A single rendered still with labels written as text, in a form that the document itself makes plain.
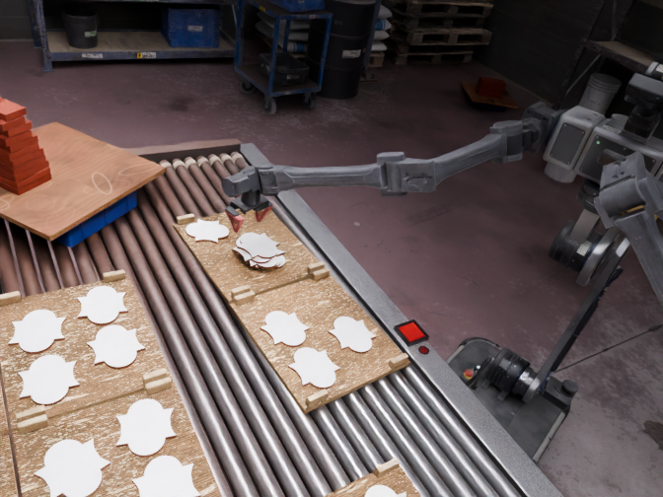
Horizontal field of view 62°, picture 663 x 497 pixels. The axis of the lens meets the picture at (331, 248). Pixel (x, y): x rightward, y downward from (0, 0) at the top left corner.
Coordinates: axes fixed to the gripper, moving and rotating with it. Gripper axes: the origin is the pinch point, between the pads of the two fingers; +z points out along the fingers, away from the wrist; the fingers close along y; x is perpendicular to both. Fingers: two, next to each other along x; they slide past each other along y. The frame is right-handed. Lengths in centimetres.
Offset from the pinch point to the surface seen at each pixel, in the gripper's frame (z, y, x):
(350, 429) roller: 11, 25, 66
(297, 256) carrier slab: 10.0, -11.4, 13.2
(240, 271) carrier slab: 10.4, 8.2, 7.1
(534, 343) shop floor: 101, -156, 79
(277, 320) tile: 9.0, 15.2, 30.0
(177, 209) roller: 13.0, 1.3, -32.7
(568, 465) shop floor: 100, -95, 122
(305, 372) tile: 9, 23, 48
